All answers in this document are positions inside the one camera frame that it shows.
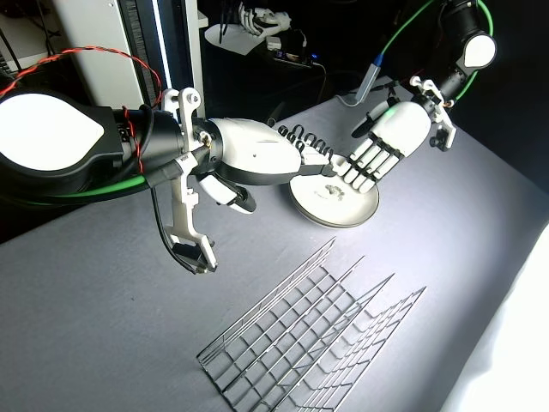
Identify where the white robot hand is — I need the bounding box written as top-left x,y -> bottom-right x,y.
195,116 -> 344,215
332,97 -> 432,194

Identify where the white plate with printed underside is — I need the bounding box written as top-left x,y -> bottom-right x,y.
289,156 -> 381,227

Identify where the spare white robot hand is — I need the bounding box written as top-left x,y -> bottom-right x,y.
233,0 -> 293,39

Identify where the black electronics box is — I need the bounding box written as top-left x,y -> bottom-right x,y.
274,47 -> 328,72

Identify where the white round stand base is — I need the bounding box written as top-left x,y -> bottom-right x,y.
204,23 -> 269,56

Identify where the white robot body column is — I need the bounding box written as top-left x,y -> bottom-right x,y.
51,0 -> 210,112

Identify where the grey table cloth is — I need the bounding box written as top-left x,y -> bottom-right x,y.
0,76 -> 549,412

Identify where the grey cable adapter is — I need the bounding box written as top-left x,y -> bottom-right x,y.
353,63 -> 382,105

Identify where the green cable of arm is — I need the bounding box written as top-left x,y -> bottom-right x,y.
378,0 -> 495,103
0,173 -> 152,207

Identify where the wire dish rack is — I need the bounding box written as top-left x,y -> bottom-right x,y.
196,236 -> 428,412

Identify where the red black twisted cable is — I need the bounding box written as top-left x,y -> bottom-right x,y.
0,47 -> 163,173

